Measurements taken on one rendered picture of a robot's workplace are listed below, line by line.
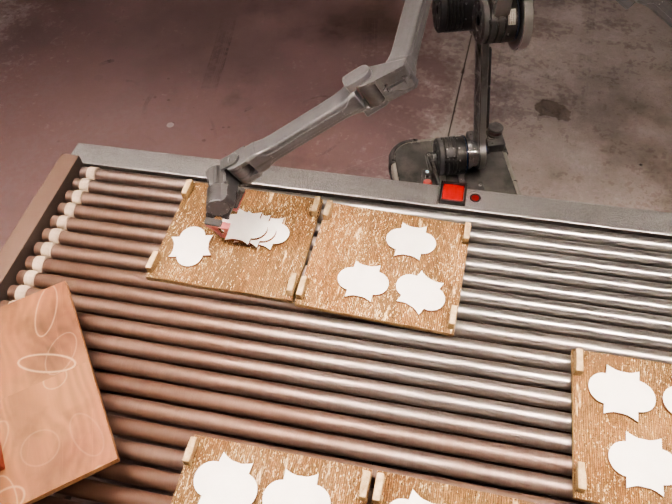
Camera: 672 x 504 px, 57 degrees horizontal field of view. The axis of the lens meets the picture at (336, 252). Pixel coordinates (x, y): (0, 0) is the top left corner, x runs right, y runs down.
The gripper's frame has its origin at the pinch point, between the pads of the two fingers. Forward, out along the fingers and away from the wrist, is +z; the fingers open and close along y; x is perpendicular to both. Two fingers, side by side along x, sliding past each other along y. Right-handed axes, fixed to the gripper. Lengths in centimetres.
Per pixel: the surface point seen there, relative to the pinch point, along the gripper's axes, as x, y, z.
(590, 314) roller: -98, -5, 3
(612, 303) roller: -103, 0, 3
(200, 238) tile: 6.7, -5.6, 2.5
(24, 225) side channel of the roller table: 58, -12, 3
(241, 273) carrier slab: -8.1, -13.7, 3.1
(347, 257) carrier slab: -34.6, -2.6, 2.2
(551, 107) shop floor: -102, 182, 91
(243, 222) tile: -3.9, 1.0, 0.3
